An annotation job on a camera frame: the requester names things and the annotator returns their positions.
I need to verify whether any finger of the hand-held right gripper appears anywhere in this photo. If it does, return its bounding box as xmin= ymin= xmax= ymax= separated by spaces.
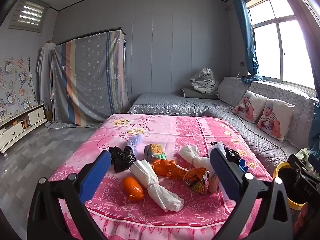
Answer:
xmin=309 ymin=153 xmax=320 ymax=170
xmin=288 ymin=154 xmax=313 ymax=178

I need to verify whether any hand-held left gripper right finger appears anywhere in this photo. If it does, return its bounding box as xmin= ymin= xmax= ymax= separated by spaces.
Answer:
xmin=209 ymin=147 xmax=294 ymax=240

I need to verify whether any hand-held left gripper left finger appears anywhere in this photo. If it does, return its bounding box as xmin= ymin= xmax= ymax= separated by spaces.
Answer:
xmin=26 ymin=150 xmax=113 ymax=240

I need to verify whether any pink snack packet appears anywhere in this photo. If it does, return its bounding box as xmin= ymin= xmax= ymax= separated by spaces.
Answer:
xmin=207 ymin=172 xmax=227 ymax=194

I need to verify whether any blue plastic wrapper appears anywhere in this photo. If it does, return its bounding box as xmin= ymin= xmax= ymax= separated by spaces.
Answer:
xmin=237 ymin=159 xmax=248 ymax=173

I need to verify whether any yellow trash bin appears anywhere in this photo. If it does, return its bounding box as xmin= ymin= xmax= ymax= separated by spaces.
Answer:
xmin=272 ymin=162 xmax=307 ymax=210

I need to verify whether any black plastic bag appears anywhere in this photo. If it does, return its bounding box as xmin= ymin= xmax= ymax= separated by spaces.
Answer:
xmin=210 ymin=141 xmax=242 ymax=167
xmin=109 ymin=145 xmax=137 ymax=173

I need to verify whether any white tissue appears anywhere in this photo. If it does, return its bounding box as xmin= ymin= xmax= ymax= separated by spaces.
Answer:
xmin=179 ymin=145 xmax=212 ymax=172
xmin=208 ymin=141 xmax=225 ymax=155

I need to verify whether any orange snack wrapper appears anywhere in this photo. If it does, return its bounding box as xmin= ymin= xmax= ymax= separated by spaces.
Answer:
xmin=152 ymin=159 xmax=210 ymax=195

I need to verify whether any lavender plastic bag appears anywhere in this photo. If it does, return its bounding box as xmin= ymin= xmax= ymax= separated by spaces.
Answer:
xmin=126 ymin=133 xmax=144 ymax=155

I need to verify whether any white plastic bag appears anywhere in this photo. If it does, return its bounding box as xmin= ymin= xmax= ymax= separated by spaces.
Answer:
xmin=130 ymin=159 xmax=185 ymax=212

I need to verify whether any green snack box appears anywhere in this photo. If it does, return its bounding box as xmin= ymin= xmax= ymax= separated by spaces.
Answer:
xmin=144 ymin=144 xmax=167 ymax=162

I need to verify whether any person's right hand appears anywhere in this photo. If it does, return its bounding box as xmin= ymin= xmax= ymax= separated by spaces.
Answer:
xmin=294 ymin=202 xmax=313 ymax=233

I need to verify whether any light green cloth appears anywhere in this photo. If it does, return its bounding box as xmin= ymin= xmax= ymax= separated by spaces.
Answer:
xmin=296 ymin=148 xmax=313 ymax=160

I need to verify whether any baby print cushion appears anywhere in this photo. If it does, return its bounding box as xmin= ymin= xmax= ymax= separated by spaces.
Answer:
xmin=232 ymin=90 xmax=268 ymax=123
xmin=256 ymin=99 xmax=296 ymax=142

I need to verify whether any grey quilted sofa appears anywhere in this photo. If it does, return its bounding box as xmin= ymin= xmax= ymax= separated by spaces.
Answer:
xmin=127 ymin=76 xmax=318 ymax=178

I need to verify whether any pink floral tablecloth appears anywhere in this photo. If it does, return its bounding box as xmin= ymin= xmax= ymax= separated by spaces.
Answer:
xmin=47 ymin=113 xmax=273 ymax=240

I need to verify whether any grey pillow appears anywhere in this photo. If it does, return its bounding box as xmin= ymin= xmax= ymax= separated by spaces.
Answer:
xmin=180 ymin=87 xmax=218 ymax=100

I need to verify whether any white low cabinet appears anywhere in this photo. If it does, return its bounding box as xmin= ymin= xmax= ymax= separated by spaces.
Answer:
xmin=0 ymin=104 xmax=48 ymax=157

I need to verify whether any white tiger plush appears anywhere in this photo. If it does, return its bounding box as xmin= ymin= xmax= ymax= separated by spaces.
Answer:
xmin=189 ymin=67 xmax=217 ymax=94

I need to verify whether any striped grey bed sheet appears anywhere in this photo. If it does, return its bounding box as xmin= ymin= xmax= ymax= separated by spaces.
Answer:
xmin=47 ymin=27 xmax=131 ymax=128

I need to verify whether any white hanging cloth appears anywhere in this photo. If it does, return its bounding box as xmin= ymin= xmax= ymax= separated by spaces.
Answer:
xmin=36 ymin=42 xmax=56 ymax=105

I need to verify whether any window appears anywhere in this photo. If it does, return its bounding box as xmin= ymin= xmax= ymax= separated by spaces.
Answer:
xmin=241 ymin=0 xmax=317 ymax=90

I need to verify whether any blue curtain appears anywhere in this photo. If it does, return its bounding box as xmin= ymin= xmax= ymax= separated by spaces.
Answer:
xmin=233 ymin=0 xmax=263 ymax=84

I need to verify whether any cartoon wall poster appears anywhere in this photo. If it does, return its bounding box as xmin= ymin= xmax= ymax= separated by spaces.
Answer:
xmin=0 ymin=56 xmax=38 ymax=124

